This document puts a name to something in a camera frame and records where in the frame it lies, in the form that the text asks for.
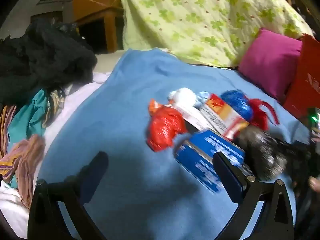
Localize red plastic bag ball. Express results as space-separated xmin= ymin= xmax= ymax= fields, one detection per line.
xmin=146 ymin=99 xmax=188 ymax=152

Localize pink pillow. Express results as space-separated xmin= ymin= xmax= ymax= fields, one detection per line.
xmin=237 ymin=29 xmax=303 ymax=101

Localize green floral quilt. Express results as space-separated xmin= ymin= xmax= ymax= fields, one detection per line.
xmin=119 ymin=0 xmax=313 ymax=68

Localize striped pink cloth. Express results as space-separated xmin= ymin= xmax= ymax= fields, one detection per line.
xmin=0 ymin=105 xmax=47 ymax=209

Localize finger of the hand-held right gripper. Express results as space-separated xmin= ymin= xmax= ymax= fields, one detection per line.
xmin=274 ymin=140 xmax=311 ymax=160

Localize black plastic bag ball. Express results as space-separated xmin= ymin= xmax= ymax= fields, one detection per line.
xmin=236 ymin=127 xmax=288 ymax=181

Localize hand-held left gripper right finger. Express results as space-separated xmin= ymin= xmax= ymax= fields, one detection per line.
xmin=212 ymin=151 xmax=297 ymax=240

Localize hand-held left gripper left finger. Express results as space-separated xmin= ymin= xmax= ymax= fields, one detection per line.
xmin=27 ymin=151 xmax=109 ymax=240

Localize red ribbon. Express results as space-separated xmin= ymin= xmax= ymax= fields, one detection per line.
xmin=247 ymin=99 xmax=280 ymax=131

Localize light blue face mask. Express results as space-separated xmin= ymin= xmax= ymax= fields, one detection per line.
xmin=196 ymin=91 xmax=213 ymax=110

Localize blue plastic bag ball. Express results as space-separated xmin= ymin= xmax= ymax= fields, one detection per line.
xmin=220 ymin=89 xmax=253 ymax=122

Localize blue fleece blanket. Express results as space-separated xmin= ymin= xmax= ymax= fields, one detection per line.
xmin=39 ymin=47 xmax=313 ymax=240

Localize orange white carton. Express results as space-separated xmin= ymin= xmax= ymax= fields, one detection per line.
xmin=200 ymin=93 xmax=250 ymax=141

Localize person's right hand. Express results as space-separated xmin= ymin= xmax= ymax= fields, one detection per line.
xmin=309 ymin=176 xmax=320 ymax=193

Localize blue carton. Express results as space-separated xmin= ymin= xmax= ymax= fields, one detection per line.
xmin=174 ymin=129 xmax=253 ymax=194

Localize teal cloth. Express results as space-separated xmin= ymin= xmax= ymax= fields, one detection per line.
xmin=7 ymin=89 xmax=50 ymax=152

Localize white paper ball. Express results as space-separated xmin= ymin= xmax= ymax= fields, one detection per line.
xmin=168 ymin=87 xmax=198 ymax=111

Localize red paper bag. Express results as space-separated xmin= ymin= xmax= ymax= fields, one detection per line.
xmin=282 ymin=34 xmax=320 ymax=120

